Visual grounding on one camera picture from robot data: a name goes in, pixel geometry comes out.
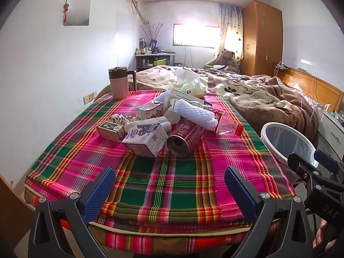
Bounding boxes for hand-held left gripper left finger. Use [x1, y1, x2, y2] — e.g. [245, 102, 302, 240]
[28, 167, 119, 258]

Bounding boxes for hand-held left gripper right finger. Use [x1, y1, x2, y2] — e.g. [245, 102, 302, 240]
[224, 167, 319, 258]

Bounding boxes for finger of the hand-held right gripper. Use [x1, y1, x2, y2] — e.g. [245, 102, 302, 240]
[314, 149, 340, 174]
[288, 152, 322, 185]

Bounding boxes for white round waste bin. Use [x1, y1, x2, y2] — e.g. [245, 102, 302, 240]
[260, 122, 320, 169]

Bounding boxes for small green box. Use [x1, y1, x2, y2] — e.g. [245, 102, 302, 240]
[97, 121, 127, 143]

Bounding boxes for purple white carton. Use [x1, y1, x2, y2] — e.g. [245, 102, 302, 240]
[121, 122, 168, 158]

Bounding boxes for crushed clear plastic bottle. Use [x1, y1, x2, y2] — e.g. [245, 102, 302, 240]
[216, 113, 244, 136]

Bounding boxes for patterned wrapper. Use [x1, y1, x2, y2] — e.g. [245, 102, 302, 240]
[109, 114, 140, 126]

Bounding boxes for red drink can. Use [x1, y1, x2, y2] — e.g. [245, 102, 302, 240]
[167, 121, 206, 158]

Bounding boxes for red packet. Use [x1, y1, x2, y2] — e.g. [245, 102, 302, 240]
[206, 105, 227, 134]

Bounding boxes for white foam net sleeve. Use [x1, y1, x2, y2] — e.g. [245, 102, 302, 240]
[174, 98, 218, 129]

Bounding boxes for pink white box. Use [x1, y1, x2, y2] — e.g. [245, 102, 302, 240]
[136, 100, 165, 121]

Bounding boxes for person's right hand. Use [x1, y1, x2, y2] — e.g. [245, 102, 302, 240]
[312, 218, 336, 251]

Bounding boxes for white nightstand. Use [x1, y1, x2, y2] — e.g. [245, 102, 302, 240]
[317, 110, 344, 162]

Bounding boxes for clear plastic bin liner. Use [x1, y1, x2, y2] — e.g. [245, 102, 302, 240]
[265, 125, 315, 165]

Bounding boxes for cluster of small nightstand items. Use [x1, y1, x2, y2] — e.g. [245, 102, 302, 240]
[326, 110, 344, 122]

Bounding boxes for pink green plaid tablecloth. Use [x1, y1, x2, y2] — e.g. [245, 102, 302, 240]
[24, 89, 296, 253]

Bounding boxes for wooden headboard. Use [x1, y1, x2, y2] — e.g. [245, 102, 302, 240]
[277, 67, 344, 113]

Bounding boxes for bed with brown blanket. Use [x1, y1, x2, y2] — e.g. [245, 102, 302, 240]
[136, 66, 320, 146]

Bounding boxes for brown wooden board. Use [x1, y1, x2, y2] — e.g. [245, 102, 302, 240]
[0, 174, 36, 251]

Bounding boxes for power strip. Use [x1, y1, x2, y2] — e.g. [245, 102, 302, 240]
[272, 61, 292, 72]

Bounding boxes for pink mug with brown lid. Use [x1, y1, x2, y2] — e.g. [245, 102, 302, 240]
[108, 67, 137, 100]

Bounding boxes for yellow soft tissue pack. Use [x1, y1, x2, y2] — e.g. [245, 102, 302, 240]
[169, 68, 207, 98]

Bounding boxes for brown teddy bear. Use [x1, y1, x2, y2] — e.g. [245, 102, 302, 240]
[213, 49, 240, 73]

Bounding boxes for wooden wardrobe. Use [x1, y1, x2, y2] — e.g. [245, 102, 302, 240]
[242, 0, 284, 77]

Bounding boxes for row of bottles and jars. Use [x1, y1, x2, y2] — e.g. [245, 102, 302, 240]
[135, 39, 162, 56]

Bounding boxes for grey shelf unit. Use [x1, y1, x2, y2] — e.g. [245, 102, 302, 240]
[134, 52, 176, 72]

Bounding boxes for patterned curtain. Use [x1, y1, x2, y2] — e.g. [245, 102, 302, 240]
[218, 3, 244, 60]

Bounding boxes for window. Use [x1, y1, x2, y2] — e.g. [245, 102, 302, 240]
[172, 24, 221, 48]

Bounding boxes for dried branches in vase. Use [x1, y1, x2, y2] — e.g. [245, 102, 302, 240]
[140, 21, 165, 49]

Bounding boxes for wrapped air conditioner pipe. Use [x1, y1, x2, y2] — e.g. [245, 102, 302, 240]
[129, 0, 150, 25]

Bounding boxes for white charging cable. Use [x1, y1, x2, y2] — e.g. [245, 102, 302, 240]
[298, 75, 332, 122]

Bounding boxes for wall socket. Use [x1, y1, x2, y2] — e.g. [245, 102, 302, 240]
[83, 91, 98, 105]

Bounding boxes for silver wall mirror panel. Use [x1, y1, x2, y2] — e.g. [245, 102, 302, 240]
[63, 0, 91, 27]

